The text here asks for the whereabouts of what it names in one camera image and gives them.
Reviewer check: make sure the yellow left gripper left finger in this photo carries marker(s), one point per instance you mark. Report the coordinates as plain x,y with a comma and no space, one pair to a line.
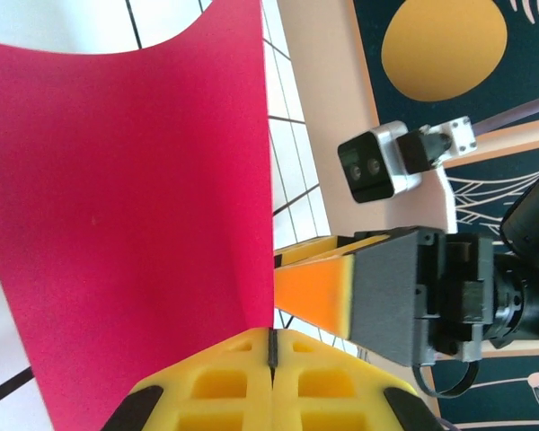
215,386

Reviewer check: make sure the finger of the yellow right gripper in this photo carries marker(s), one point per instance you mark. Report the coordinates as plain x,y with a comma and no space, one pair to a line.
314,292
314,249

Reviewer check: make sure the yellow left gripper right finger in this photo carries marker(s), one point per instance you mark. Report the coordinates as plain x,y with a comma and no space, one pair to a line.
332,390

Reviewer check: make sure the pink paper sheet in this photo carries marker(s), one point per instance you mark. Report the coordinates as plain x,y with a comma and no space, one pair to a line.
117,179

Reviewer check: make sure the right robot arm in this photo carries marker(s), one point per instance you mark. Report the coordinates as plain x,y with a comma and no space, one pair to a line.
536,202

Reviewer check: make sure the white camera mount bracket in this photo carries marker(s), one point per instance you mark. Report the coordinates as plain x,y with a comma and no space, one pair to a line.
431,202

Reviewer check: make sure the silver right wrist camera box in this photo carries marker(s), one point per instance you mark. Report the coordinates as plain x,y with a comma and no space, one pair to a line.
377,161

